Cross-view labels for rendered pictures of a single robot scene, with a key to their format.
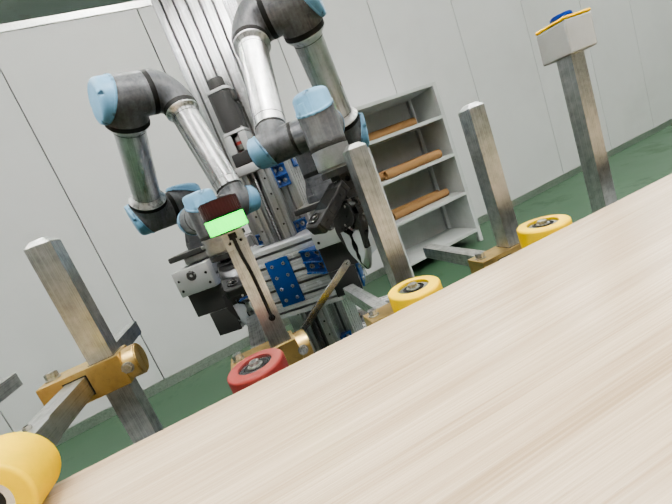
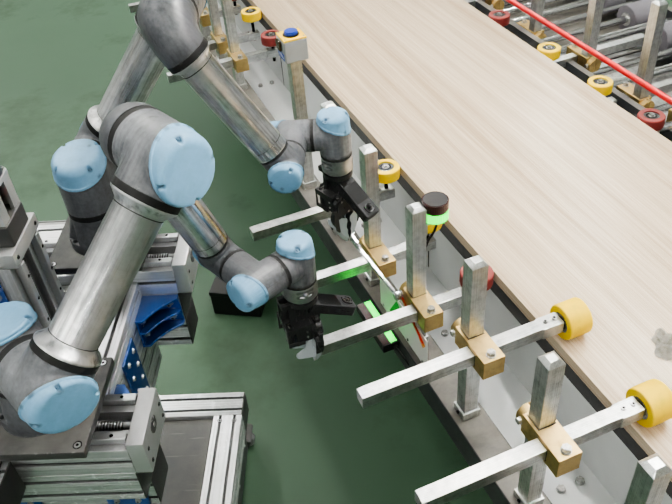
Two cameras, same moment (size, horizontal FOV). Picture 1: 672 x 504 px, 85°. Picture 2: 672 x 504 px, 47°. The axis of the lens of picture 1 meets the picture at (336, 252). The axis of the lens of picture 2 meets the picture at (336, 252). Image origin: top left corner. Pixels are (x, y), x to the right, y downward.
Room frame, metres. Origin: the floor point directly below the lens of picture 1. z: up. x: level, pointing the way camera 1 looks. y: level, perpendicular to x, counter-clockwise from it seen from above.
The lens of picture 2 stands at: (0.94, 1.44, 2.15)
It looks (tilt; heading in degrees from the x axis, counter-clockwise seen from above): 41 degrees down; 264
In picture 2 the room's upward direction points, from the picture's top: 5 degrees counter-clockwise
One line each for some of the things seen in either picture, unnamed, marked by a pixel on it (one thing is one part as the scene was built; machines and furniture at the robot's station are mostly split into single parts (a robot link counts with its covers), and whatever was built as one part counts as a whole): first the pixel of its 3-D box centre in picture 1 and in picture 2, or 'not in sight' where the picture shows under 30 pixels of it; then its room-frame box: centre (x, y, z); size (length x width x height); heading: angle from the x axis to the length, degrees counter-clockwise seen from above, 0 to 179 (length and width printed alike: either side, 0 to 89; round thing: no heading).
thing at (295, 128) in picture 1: (319, 128); (290, 140); (0.85, -0.07, 1.21); 0.11 x 0.11 x 0.08; 78
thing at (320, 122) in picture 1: (319, 120); (333, 133); (0.75, -0.06, 1.21); 0.09 x 0.08 x 0.11; 168
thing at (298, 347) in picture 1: (273, 358); (421, 303); (0.60, 0.17, 0.85); 0.14 x 0.06 x 0.05; 103
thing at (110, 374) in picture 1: (97, 377); (476, 345); (0.55, 0.41, 0.95); 0.14 x 0.06 x 0.05; 103
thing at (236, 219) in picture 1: (226, 223); (435, 212); (0.56, 0.14, 1.09); 0.06 x 0.06 x 0.02
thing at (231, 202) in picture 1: (219, 207); (435, 203); (0.56, 0.14, 1.12); 0.06 x 0.06 x 0.02
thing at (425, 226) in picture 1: (409, 183); not in sight; (3.51, -0.89, 0.78); 0.90 x 0.45 x 1.55; 109
